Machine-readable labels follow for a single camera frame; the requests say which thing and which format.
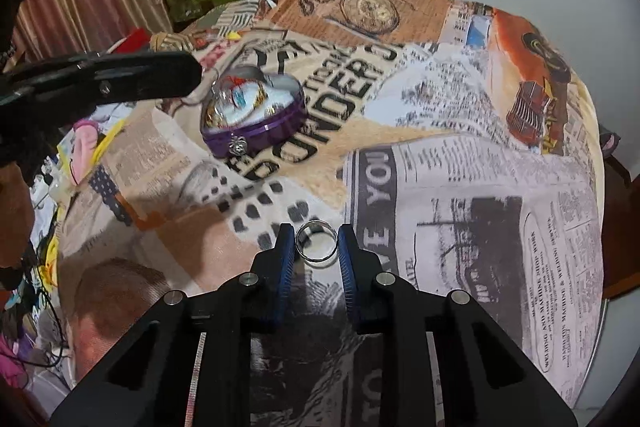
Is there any purple heart-shaped jewelry box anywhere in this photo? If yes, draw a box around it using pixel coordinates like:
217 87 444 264
200 65 306 160

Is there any pink cloth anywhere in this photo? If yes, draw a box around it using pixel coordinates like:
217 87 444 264
72 119 109 174

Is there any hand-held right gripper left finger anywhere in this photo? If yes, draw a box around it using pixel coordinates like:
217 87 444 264
50 223 297 427

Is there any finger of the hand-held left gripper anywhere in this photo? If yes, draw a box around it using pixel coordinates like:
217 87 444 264
9 50 204 108

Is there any silver ring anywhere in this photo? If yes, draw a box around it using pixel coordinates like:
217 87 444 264
294 220 340 266

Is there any newspaper print cloth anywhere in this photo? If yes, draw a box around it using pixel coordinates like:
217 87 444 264
55 0 609 427

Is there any red cloth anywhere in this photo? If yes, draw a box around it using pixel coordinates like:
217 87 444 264
111 29 151 56

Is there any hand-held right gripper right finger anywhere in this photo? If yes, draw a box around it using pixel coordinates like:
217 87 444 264
337 223 579 427

